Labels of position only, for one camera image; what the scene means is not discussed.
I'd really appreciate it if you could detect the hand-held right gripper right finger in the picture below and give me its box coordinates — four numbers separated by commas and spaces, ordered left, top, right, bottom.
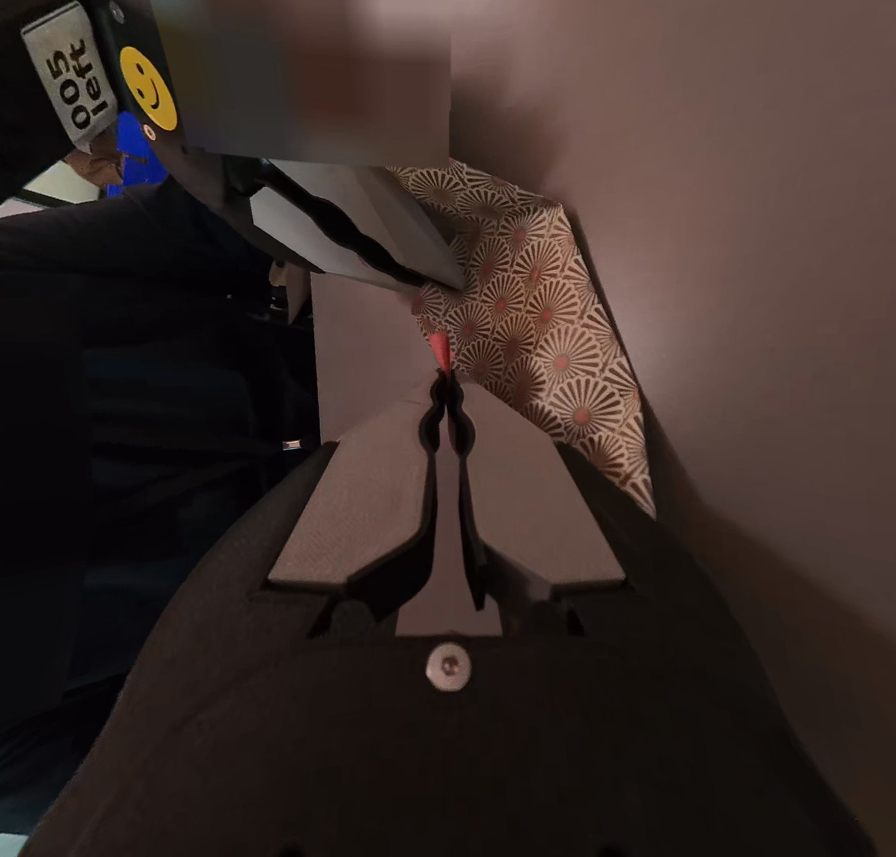
447, 372, 625, 634

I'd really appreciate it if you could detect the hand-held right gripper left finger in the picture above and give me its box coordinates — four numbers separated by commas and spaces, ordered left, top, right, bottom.
268, 374, 449, 623

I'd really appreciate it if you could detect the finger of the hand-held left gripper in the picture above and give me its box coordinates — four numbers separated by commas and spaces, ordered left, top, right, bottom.
248, 185, 422, 292
269, 160, 466, 292

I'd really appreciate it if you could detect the patterned origami paper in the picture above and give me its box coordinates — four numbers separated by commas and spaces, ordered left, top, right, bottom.
388, 160, 657, 520

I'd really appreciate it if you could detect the person's left forearm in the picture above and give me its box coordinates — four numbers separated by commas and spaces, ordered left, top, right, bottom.
0, 179, 316, 354

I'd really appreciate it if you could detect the person's left hand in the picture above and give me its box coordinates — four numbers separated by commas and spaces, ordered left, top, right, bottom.
62, 132, 127, 188

